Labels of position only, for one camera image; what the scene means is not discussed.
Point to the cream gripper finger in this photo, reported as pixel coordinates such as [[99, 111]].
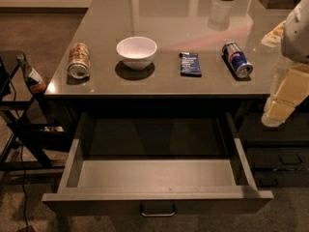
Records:
[[276, 113]]

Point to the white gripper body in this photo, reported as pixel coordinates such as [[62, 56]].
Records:
[[296, 38]]

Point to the blue silver redbull can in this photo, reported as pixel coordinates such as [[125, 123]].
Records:
[[237, 60]]

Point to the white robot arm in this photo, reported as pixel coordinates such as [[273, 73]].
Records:
[[294, 43]]

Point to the dark lower drawer cabinet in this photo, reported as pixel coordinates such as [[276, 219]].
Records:
[[278, 157]]

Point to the open grey top drawer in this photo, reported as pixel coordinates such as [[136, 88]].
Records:
[[117, 165]]

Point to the orange soda can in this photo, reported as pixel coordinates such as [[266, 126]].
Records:
[[79, 61]]

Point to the yellow chip bag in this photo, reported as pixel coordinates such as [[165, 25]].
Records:
[[273, 38]]

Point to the dark blue snack packet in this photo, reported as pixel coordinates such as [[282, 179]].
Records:
[[190, 65]]

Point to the white ceramic bowl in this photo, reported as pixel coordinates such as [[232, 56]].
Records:
[[137, 53]]

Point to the glass bottle with label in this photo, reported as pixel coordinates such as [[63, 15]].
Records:
[[34, 82]]

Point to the metal drawer handle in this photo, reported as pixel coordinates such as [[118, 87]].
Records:
[[151, 211]]

